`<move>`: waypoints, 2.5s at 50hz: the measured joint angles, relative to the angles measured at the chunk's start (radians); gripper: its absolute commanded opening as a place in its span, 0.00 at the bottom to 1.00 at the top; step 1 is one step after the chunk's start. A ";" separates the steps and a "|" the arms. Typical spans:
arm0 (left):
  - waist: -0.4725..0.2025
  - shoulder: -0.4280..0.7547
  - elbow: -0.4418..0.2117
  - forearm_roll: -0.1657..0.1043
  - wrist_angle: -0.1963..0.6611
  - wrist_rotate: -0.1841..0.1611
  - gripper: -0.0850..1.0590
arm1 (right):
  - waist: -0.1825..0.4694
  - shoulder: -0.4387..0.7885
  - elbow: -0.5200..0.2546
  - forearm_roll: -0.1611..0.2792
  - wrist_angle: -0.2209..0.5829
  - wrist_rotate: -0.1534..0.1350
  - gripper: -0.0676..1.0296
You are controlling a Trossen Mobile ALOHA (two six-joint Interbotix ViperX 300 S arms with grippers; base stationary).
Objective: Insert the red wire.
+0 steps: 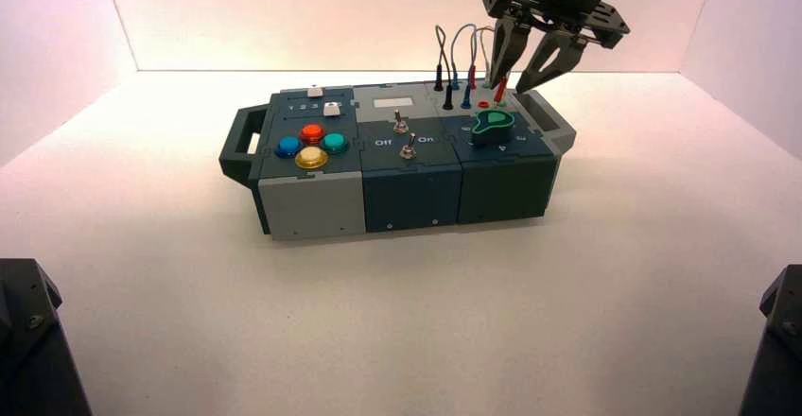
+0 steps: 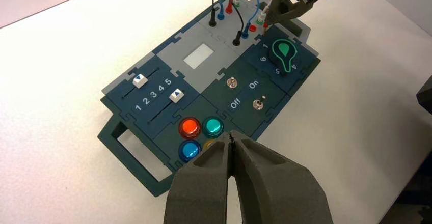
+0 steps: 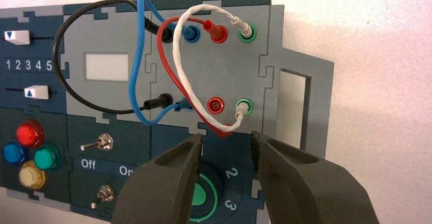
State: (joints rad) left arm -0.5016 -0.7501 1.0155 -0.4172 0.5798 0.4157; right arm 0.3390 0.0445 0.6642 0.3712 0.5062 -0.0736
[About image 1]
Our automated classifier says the grey and teal control box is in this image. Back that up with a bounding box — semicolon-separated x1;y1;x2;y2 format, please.
218;79;576;241

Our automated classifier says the red jumper wire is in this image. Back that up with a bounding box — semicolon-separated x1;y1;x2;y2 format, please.
466;25;510;105

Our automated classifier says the black jumper wire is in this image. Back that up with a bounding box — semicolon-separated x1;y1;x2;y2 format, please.
433;25;455;112

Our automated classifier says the yellow round push button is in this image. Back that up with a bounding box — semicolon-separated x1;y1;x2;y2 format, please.
294;147;329;171

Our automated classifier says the green rotary knob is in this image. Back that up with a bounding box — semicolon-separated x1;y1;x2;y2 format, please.
470;110;516;148

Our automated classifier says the green round push button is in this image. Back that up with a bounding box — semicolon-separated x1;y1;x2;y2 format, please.
321;132;351;156

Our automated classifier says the blue jumper wire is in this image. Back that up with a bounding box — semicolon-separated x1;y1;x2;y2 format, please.
448;23;479;111

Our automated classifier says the blue round push button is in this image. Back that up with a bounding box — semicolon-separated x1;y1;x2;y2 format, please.
275;136;305;160

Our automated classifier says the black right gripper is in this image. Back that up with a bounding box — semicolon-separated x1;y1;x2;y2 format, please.
480;0;631;95

